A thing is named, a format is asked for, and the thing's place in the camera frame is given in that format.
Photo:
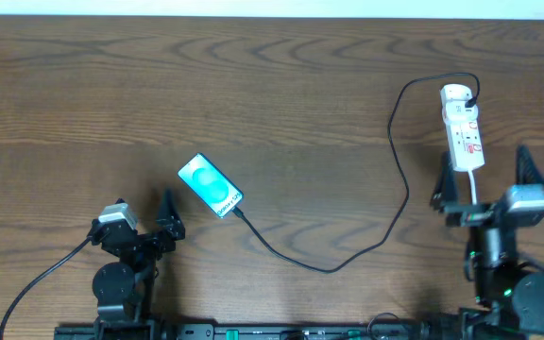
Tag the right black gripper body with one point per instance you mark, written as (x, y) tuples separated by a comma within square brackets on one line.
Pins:
[(471, 214)]

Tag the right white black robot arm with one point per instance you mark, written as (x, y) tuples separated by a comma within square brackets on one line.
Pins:
[(509, 284)]

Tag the white USB charger adapter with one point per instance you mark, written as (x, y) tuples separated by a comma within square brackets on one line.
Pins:
[(456, 112)]

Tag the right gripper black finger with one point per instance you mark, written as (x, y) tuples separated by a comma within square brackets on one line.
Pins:
[(445, 195), (526, 170)]

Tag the black mounting rail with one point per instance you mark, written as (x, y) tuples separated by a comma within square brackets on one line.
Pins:
[(384, 326)]

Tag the white power strip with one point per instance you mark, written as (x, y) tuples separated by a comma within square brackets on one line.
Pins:
[(464, 140)]

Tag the blue screen Galaxy smartphone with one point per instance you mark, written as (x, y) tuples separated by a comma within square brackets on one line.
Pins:
[(211, 185)]

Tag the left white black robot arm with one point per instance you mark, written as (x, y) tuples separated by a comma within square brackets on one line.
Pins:
[(124, 288)]

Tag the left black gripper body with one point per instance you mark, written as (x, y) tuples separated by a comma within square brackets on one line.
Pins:
[(152, 249)]

